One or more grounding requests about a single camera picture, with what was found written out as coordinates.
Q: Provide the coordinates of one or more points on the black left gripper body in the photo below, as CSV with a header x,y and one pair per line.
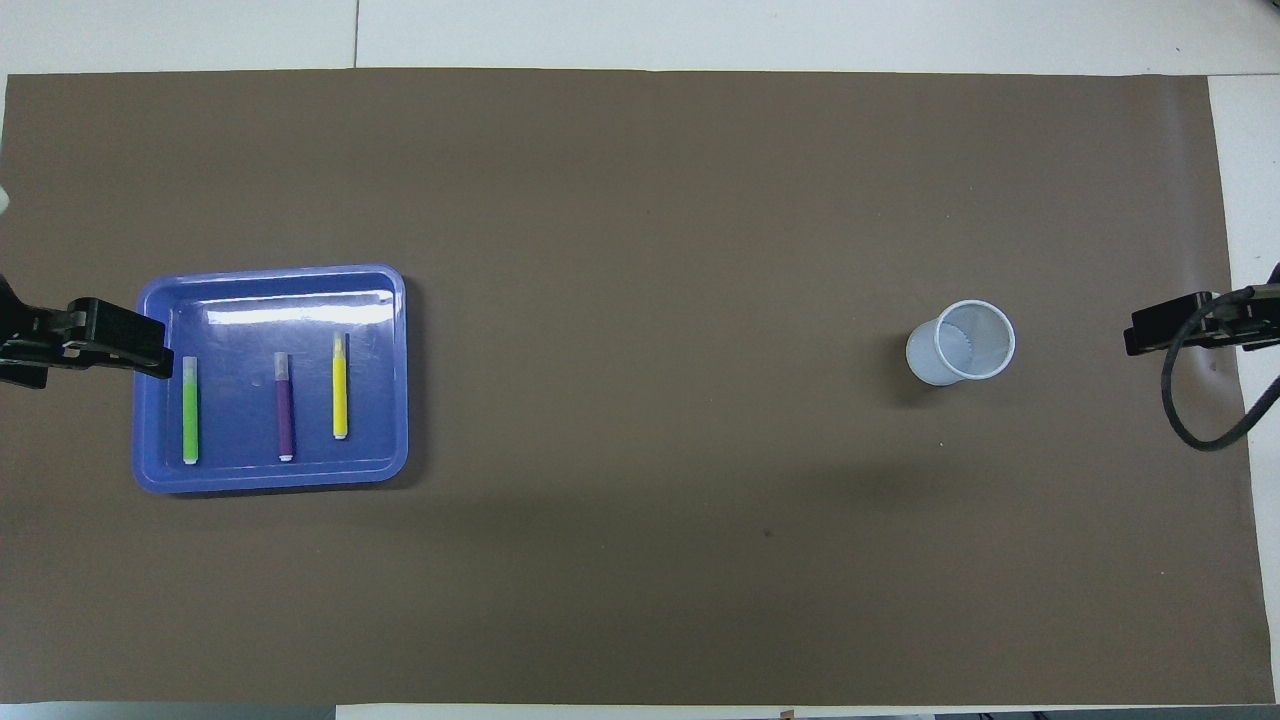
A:
x,y
30,345

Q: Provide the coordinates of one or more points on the green marker pen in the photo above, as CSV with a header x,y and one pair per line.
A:
x,y
190,420

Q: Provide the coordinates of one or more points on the purple marker pen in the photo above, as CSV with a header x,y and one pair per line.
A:
x,y
285,415

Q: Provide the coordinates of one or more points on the yellow marker pen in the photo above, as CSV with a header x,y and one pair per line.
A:
x,y
341,400

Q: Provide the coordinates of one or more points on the blue plastic tray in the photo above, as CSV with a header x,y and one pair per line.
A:
x,y
240,300

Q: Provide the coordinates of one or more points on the translucent plastic cup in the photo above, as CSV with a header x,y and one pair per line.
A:
x,y
935,365

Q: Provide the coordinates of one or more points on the brown table mat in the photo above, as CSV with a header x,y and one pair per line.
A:
x,y
640,250

